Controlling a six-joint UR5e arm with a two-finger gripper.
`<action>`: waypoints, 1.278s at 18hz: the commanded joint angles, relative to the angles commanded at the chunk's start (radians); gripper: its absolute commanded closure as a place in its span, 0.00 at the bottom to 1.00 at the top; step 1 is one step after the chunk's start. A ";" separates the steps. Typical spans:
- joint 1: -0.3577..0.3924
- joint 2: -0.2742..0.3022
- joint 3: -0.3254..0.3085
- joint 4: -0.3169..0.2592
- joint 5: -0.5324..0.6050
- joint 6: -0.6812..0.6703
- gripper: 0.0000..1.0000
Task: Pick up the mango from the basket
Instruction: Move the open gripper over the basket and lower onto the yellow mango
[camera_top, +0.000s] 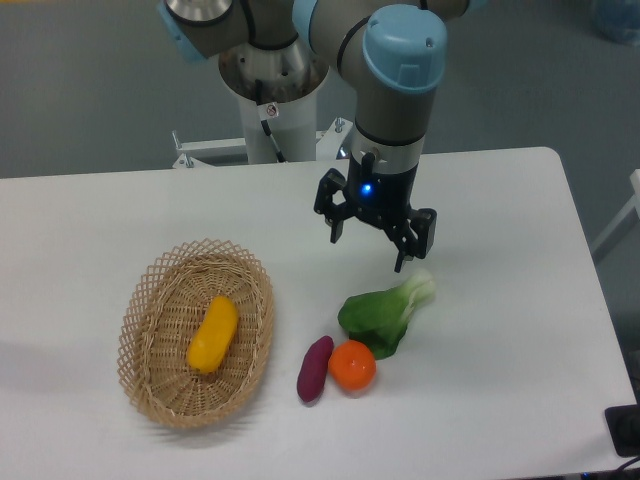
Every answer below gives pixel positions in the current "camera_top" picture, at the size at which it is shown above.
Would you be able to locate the woven wicker basket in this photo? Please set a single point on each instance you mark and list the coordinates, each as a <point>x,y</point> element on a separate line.
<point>165,311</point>

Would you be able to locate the white frame at right edge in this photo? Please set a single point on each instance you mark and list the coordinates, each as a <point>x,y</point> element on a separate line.
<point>620,225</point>

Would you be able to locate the orange tangerine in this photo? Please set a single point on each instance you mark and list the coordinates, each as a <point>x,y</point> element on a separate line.
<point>352,366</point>

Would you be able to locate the black device at table edge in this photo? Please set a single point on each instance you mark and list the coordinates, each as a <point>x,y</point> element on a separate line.
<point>623,425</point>

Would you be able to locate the yellow mango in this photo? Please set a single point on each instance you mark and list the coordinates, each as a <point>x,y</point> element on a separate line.
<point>209,346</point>

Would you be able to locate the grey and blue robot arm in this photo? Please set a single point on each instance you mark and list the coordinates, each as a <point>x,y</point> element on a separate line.
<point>391,53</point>

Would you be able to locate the blue bag in corner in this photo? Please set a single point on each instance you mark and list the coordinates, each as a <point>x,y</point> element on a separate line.
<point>618,20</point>

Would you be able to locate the green bok choy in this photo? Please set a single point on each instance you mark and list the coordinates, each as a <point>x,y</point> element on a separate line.
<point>380,319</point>

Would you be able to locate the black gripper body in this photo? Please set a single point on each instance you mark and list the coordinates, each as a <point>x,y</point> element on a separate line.
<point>381,200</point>

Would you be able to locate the purple sweet potato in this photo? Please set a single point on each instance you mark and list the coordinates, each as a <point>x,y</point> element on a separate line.
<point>312,375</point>

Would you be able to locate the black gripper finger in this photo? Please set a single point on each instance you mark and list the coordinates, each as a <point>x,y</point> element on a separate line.
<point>413,235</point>
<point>335,214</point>

